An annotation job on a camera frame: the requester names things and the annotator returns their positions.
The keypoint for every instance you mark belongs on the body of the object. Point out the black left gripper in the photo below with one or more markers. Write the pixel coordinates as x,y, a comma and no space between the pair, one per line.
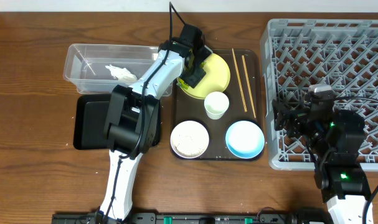
193,76

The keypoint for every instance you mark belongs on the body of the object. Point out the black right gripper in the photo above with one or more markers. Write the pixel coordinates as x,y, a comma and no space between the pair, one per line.
288,115

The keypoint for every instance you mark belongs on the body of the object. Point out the white tissue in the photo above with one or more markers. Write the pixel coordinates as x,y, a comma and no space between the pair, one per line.
121,74

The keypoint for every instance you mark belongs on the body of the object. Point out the green snack wrapper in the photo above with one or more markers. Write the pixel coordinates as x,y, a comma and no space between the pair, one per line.
182,84

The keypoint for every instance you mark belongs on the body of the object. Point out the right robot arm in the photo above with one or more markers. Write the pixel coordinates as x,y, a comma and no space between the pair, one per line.
333,139

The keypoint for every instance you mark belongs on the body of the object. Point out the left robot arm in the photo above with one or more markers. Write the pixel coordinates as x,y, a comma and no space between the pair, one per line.
168,66

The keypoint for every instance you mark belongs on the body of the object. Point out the grey plastic dishwasher rack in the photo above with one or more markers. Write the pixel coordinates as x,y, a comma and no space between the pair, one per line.
343,54

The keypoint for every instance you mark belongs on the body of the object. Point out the left wooden chopstick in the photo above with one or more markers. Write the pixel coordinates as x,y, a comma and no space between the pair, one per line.
239,81

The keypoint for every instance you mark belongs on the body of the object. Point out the wooden chopstick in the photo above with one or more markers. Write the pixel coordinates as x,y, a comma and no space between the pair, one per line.
239,81
248,86

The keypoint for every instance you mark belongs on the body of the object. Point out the dark brown serving tray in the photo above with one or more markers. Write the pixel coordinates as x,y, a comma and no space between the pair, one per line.
188,108

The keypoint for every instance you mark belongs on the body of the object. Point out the yellow plastic plate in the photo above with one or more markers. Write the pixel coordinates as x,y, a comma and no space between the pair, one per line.
217,78

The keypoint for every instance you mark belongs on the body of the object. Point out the light blue bowl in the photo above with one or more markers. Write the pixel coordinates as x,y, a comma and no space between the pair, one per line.
245,140

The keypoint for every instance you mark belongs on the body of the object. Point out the right wooden chopstick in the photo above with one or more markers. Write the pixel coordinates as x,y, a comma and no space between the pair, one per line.
248,86

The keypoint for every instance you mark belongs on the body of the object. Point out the white paper cup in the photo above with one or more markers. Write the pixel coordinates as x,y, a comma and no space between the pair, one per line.
216,104

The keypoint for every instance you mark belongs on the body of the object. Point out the white bowl with crumbs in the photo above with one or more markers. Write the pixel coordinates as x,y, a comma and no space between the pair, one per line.
189,139

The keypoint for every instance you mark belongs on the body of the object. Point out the clear plastic bin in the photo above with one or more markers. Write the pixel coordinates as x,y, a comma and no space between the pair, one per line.
85,65

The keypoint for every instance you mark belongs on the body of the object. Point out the black plastic tray bin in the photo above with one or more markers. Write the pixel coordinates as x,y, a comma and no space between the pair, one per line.
92,124

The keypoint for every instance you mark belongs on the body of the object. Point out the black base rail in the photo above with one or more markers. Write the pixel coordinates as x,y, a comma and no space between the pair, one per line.
152,218

